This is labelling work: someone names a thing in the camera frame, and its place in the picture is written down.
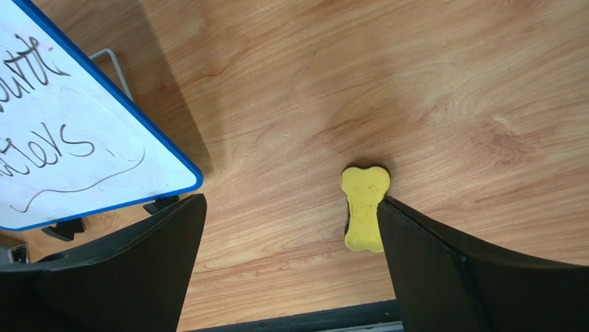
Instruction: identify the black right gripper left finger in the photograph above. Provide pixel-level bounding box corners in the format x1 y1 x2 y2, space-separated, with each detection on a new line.
1 194 207 331

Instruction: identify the blue-framed whiteboard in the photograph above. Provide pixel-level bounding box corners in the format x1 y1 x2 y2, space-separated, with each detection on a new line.
1 1 203 231

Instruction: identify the yellow bone-shaped eraser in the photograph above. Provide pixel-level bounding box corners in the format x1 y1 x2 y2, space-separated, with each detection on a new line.
340 163 391 252

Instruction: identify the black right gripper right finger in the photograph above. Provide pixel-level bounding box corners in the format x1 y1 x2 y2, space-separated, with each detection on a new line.
377 197 588 331

